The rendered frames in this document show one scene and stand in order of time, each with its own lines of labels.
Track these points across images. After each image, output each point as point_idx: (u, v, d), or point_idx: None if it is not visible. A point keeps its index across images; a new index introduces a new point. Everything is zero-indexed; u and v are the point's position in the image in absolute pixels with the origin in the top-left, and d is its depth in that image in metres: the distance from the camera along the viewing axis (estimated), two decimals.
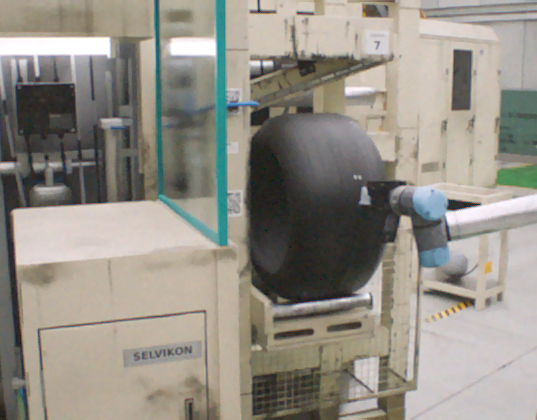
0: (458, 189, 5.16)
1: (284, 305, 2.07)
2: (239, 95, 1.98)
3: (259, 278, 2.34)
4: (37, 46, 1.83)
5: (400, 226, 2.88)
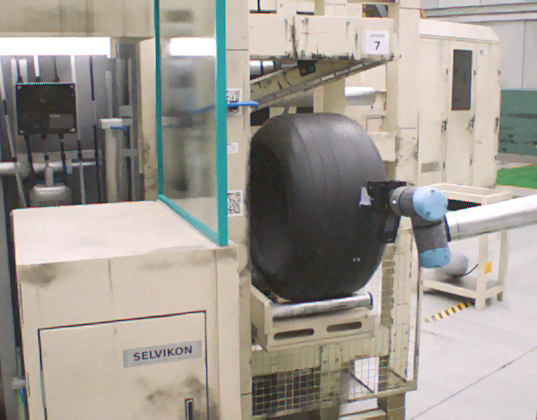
0: (458, 189, 5.16)
1: (284, 316, 2.07)
2: (239, 95, 1.98)
3: (260, 288, 2.33)
4: (37, 46, 1.83)
5: (400, 226, 2.88)
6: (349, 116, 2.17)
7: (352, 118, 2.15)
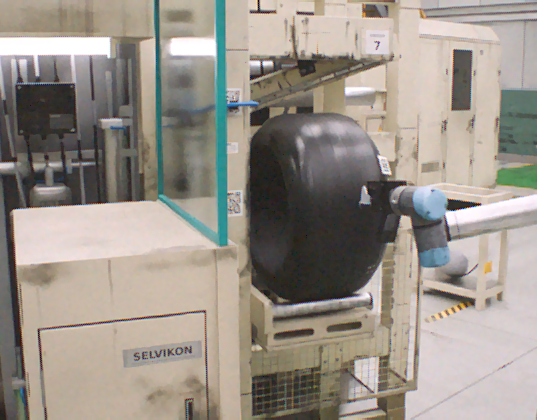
0: (458, 189, 5.16)
1: None
2: (239, 95, 1.98)
3: None
4: (37, 46, 1.83)
5: (400, 226, 2.88)
6: (379, 161, 2.01)
7: (381, 168, 2.01)
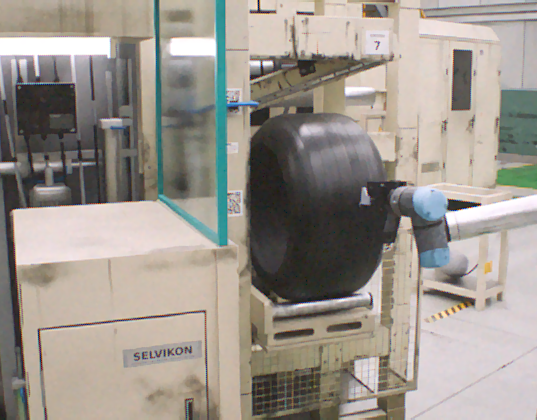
0: (458, 189, 5.16)
1: (281, 302, 2.09)
2: (239, 95, 1.98)
3: None
4: (37, 46, 1.83)
5: (400, 226, 2.88)
6: None
7: (383, 248, 2.03)
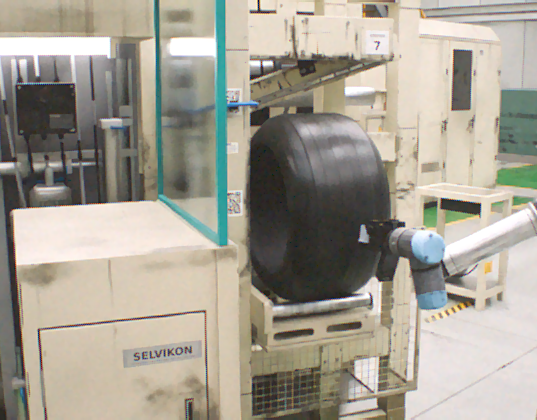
0: (458, 189, 5.16)
1: (285, 308, 2.06)
2: (239, 95, 1.98)
3: (259, 279, 2.33)
4: (37, 46, 1.83)
5: None
6: (376, 269, 2.07)
7: (374, 274, 2.09)
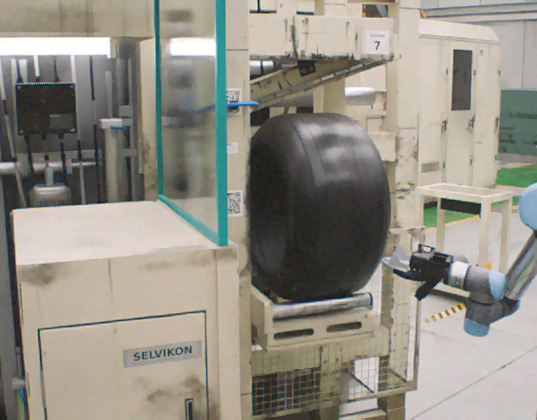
0: (458, 189, 5.16)
1: (284, 315, 2.07)
2: (239, 95, 1.98)
3: (260, 286, 2.33)
4: (37, 46, 1.83)
5: (400, 226, 2.88)
6: (363, 287, 2.16)
7: (360, 289, 2.18)
